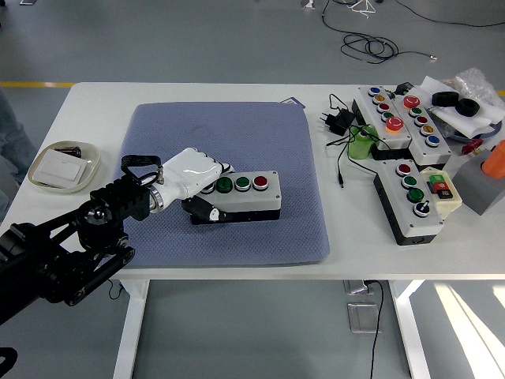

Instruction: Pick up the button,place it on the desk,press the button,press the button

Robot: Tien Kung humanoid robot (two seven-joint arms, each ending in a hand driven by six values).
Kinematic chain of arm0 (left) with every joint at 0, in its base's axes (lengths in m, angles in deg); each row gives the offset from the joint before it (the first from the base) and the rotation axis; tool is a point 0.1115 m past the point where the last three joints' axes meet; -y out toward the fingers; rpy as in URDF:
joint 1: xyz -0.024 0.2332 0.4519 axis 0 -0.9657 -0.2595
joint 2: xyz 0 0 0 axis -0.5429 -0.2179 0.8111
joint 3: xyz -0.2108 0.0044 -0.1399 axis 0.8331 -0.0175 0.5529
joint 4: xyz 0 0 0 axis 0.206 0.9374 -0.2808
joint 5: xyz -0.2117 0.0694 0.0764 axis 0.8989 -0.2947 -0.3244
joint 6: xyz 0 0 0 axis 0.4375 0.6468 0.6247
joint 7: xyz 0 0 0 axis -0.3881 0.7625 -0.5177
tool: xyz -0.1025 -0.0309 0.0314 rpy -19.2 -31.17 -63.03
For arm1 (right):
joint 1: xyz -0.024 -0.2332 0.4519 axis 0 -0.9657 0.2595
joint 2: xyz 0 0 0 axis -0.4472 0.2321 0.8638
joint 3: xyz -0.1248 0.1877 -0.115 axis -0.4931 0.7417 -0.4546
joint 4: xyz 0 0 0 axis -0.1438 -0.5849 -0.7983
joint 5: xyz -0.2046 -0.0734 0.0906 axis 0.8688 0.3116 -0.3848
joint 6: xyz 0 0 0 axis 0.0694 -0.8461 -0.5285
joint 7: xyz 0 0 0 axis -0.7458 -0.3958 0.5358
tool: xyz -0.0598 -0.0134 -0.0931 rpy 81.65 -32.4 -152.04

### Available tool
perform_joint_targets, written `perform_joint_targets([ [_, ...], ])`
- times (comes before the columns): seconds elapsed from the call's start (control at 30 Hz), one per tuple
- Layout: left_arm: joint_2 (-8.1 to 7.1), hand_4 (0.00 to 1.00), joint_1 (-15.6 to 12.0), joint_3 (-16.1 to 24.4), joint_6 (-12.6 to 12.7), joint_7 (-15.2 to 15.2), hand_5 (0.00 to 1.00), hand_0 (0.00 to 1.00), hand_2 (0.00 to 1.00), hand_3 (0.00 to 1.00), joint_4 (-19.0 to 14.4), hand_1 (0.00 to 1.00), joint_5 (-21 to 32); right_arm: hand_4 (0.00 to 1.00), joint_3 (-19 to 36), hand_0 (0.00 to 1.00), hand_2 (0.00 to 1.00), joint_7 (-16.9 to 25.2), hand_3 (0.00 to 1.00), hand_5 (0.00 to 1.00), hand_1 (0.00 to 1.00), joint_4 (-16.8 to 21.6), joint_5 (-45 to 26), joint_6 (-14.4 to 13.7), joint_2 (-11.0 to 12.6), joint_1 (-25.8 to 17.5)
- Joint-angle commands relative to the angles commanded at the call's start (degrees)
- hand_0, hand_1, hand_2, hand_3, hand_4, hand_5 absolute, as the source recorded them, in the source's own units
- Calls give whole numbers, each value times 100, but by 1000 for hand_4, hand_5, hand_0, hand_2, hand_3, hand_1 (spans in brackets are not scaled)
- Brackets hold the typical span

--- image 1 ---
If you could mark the grey four-button control box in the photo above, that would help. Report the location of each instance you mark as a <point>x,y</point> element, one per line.
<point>264,201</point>

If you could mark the orange cylinder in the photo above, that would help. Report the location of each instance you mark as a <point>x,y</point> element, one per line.
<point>495,163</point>

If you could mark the green plastic bottle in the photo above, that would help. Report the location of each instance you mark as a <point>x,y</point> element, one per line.
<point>359,148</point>

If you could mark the black power adapter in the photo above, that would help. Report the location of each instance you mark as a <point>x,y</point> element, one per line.
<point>341,120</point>

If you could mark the five-button box with yellow-ringed stop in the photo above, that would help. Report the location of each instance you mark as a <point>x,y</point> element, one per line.
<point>398,136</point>

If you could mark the blue-grey round plate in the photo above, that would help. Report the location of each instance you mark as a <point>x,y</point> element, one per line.
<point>495,132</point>

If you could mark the five-button box with red mushroom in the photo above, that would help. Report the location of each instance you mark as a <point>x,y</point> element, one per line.
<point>438,154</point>

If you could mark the four-button box with selector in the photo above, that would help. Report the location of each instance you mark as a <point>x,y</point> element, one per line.
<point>424,229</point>

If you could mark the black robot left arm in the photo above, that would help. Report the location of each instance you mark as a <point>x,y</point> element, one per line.
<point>59,256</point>

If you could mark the white wall switch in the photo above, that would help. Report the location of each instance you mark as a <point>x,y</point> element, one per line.
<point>59,167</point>

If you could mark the white table leg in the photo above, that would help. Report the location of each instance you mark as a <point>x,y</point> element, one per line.
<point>410,335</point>
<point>130,335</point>

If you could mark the small dark brown item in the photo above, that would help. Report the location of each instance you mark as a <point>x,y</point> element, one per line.
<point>73,151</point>

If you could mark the grey-blue woven mat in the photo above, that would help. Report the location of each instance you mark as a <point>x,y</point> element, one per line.
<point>256,138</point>

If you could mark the metal floor socket box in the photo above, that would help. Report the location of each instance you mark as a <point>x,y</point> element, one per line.
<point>361,317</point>

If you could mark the red knob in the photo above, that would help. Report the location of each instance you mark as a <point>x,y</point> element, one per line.
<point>471,148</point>

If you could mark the purple card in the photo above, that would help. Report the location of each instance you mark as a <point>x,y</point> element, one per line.
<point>298,102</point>

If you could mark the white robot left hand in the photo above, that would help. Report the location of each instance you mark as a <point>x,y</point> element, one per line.
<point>189,169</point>

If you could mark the small black device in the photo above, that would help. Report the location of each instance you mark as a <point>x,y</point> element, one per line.
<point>404,87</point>

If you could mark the grey block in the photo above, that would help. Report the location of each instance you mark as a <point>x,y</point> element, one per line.
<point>473,189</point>

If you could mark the cream three-key switch box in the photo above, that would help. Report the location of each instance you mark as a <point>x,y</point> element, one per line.
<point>453,203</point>

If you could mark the person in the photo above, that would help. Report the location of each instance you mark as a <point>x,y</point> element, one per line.
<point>12,150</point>

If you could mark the metal stand foot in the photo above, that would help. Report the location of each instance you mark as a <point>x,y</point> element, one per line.
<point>307,4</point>

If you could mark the clear bubble wrap bag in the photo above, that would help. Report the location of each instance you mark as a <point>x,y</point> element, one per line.
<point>477,85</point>

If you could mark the beige oval dish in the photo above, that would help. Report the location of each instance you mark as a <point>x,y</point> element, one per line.
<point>91,173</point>

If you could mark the white foam sheet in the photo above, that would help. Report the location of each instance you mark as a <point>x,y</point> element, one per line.
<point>485,118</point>

